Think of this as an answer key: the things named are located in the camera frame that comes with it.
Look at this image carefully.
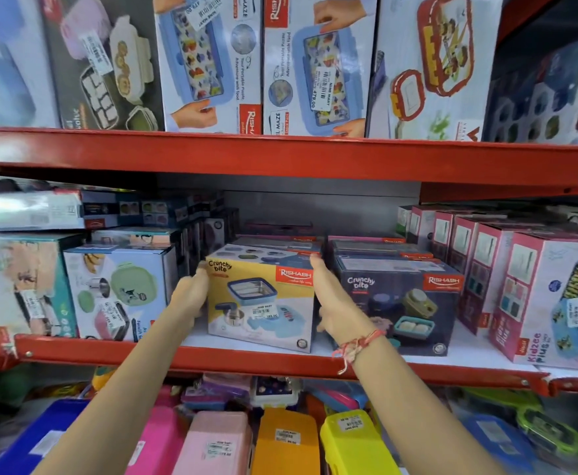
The person's right hand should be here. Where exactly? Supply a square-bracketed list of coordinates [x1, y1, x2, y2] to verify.
[310, 255, 384, 350]

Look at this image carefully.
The person's left hand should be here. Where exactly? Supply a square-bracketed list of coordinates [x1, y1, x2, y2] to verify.
[169, 261, 211, 320]

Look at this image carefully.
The yellow white lunchbox carton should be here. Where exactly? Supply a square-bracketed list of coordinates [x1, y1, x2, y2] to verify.
[204, 243, 322, 355]

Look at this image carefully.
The person's right forearm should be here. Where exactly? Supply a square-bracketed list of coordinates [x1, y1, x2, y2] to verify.
[337, 332, 506, 475]

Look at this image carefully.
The person's left forearm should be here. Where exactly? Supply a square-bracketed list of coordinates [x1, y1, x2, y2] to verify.
[34, 299, 201, 475]

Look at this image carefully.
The stack of flat cartons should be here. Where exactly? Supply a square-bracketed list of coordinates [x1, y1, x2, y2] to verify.
[229, 221, 435, 260]

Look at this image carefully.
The stack of dark small cartons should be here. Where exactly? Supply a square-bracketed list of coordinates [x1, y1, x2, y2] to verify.
[82, 189, 241, 277]

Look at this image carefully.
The red thread wristband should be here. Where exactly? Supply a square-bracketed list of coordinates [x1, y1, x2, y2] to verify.
[331, 330, 387, 376]

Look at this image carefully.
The dark navy lunchbox carton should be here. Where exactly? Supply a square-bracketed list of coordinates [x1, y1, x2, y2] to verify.
[332, 254, 466, 358]

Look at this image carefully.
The white carton with green lunchbox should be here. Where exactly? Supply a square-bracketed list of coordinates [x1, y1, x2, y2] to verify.
[63, 244, 179, 343]

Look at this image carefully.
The red metal shelf beam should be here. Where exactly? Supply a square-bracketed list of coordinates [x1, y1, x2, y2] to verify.
[0, 327, 578, 397]
[0, 125, 578, 204]

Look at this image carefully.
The purple plastic box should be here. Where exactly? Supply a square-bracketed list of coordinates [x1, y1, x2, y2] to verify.
[180, 373, 252, 412]

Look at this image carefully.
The white printed lunchbox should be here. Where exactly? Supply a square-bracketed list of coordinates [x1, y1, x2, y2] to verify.
[249, 375, 305, 409]

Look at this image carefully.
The light pink plastic box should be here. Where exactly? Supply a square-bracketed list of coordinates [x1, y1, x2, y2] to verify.
[171, 410, 253, 475]

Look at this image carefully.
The yellow plastic box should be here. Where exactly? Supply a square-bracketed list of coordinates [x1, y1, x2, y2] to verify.
[320, 409, 402, 475]

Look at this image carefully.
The magenta plastic box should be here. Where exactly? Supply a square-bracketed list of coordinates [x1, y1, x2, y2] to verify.
[124, 388, 191, 475]

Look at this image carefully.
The orange plastic box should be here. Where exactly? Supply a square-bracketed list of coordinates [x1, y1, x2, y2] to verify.
[251, 407, 322, 475]

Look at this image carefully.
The teal white lunchbox carton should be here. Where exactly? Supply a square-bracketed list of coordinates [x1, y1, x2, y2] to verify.
[0, 232, 87, 340]

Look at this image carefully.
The white flat carton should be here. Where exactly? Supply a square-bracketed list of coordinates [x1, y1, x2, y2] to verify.
[0, 190, 87, 232]

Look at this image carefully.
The row of pink lunchbox cartons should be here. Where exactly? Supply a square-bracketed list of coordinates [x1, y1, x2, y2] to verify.
[396, 205, 578, 372]

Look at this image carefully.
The white carton blue puzzle lunchbox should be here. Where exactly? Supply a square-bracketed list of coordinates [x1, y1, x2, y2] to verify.
[152, 0, 266, 135]
[262, 0, 380, 139]

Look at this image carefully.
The blue plastic box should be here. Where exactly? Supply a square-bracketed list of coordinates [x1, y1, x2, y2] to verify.
[0, 397, 92, 475]

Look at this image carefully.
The white carton red lunchbox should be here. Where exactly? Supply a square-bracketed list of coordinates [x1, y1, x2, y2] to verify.
[365, 0, 505, 142]

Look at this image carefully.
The dark grey lunchbox carton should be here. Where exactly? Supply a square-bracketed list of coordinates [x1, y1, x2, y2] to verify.
[40, 0, 167, 132]

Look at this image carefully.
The blue plastic lunchbox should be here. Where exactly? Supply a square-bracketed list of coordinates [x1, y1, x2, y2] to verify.
[461, 414, 538, 475]

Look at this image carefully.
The green lidded clear container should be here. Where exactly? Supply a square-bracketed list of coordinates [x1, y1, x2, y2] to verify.
[516, 405, 578, 475]

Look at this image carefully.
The dark blue hexagon print carton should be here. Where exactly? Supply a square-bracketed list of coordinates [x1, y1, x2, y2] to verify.
[482, 23, 578, 147]

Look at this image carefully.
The pale blue blurry carton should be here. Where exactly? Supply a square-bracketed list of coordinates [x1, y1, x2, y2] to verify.
[0, 0, 61, 129]

